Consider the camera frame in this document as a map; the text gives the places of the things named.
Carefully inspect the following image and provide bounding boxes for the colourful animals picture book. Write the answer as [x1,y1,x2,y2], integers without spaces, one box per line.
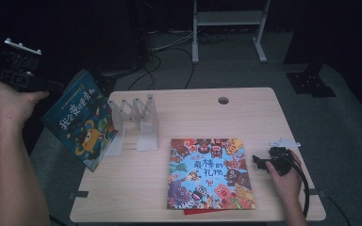
[166,137,256,211]

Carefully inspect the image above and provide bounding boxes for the white metal frame stand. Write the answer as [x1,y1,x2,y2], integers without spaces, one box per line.
[191,0,272,65]

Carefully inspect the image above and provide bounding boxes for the grey tape strip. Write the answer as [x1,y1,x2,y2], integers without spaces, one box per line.
[304,187,327,198]
[68,190,90,201]

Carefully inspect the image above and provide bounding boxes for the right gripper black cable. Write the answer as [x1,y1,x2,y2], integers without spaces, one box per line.
[287,150,311,218]

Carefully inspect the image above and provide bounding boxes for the white expandable book stand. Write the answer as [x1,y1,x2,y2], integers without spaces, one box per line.
[104,93,160,157]

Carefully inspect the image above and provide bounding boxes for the grey floor cables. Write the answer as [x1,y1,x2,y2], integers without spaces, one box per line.
[149,29,196,54]

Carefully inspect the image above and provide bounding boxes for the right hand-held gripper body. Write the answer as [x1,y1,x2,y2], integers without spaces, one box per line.
[268,137,302,177]

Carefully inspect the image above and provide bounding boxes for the black metal stand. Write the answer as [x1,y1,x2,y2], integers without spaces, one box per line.
[284,59,337,98]
[90,73,118,97]

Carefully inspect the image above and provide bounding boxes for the blue monster picture book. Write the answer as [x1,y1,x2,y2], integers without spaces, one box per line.
[41,70,120,173]

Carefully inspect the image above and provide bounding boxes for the person's right hand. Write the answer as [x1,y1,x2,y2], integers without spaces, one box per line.
[265,152,304,205]

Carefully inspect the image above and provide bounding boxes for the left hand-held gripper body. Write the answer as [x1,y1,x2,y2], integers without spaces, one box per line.
[0,38,49,94]

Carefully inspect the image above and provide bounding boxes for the red picture book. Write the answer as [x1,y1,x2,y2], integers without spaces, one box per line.
[183,208,231,217]

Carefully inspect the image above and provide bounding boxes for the black floor cable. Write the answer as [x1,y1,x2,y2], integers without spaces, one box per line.
[126,53,163,91]
[156,46,196,90]

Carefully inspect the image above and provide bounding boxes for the person's left hand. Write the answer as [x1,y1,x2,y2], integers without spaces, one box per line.
[0,82,50,133]

